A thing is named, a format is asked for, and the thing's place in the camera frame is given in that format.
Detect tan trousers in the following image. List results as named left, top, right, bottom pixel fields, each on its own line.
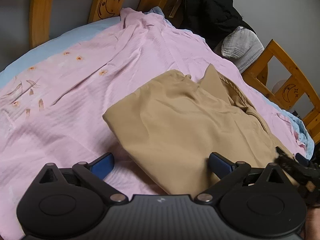
left=102, top=63, right=304, bottom=197

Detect pink bed sheet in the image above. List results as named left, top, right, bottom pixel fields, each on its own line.
left=1, top=8, right=306, bottom=239

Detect grey white cloth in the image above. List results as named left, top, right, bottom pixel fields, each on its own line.
left=214, top=26, right=264, bottom=73

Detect black jacket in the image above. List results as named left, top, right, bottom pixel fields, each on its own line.
left=180, top=0, right=253, bottom=49

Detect wooden bed frame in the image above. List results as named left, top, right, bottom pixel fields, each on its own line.
left=29, top=0, right=319, bottom=143

